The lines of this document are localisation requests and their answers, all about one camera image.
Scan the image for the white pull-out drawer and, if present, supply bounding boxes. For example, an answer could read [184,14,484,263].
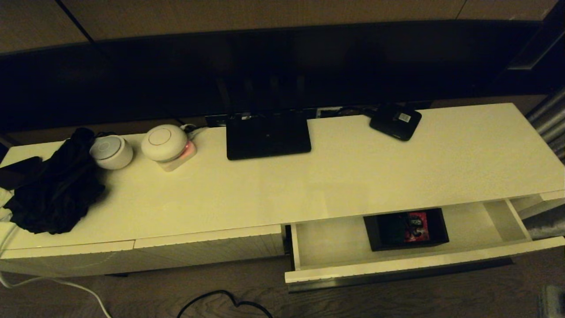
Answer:
[285,198,565,293]

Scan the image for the black compartment organizer box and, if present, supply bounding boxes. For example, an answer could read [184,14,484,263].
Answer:
[363,208,450,252]

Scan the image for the white low cabinet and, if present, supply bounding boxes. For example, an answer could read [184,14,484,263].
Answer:
[0,102,565,279]

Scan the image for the black router with antennas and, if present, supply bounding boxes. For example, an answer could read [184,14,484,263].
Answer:
[215,75,313,161]

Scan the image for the black power strip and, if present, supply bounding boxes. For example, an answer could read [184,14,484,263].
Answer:
[205,108,338,128]

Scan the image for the white base with red light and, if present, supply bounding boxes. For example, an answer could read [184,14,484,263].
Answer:
[155,140,197,172]

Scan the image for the white ribbed cabinet front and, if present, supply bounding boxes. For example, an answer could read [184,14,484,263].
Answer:
[134,225,285,271]
[0,241,136,278]

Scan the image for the small black set-top box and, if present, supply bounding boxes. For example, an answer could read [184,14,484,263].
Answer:
[369,102,422,141]

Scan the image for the large white dome device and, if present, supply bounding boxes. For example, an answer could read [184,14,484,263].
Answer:
[140,124,188,163]

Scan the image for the red Nescafe coffee sachet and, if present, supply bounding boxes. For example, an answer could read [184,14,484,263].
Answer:
[413,212,430,241]

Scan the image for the large black television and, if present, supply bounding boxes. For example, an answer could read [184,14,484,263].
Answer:
[0,20,565,133]

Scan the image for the small white round device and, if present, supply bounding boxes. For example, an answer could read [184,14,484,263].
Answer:
[89,135,133,170]

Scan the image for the black cloth pile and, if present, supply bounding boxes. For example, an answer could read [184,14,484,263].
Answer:
[2,127,106,235]

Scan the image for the grey pleated curtain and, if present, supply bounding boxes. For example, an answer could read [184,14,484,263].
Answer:
[523,88,565,241]

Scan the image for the black floor cable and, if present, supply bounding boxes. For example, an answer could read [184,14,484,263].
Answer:
[177,289,274,318]

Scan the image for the thick white cable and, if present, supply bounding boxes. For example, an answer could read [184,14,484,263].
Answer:
[0,222,112,318]

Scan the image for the dark metal frame bar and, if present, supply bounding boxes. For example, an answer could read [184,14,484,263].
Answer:
[508,0,565,71]

